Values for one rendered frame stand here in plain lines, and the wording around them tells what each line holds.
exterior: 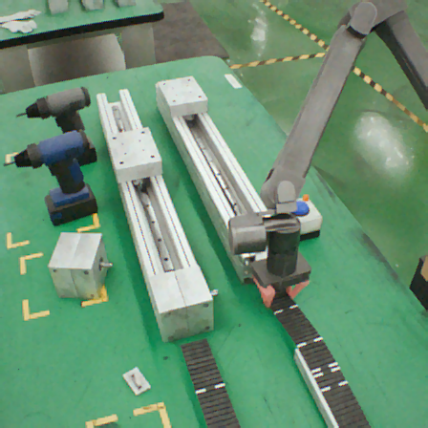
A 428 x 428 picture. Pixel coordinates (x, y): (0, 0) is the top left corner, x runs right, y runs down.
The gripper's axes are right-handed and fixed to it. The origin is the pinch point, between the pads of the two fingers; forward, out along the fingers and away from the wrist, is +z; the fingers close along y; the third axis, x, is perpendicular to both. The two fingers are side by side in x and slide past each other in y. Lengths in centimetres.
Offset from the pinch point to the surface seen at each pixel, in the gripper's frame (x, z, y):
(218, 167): -39.9, -7.2, -3.1
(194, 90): -69, -16, -7
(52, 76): -259, 41, 25
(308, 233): -13.5, -2.2, -14.3
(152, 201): -35.1, -5.4, 15.6
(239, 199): -27.7, -5.4, -3.5
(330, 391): 23.8, -0.8, 2.0
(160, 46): -323, 56, -66
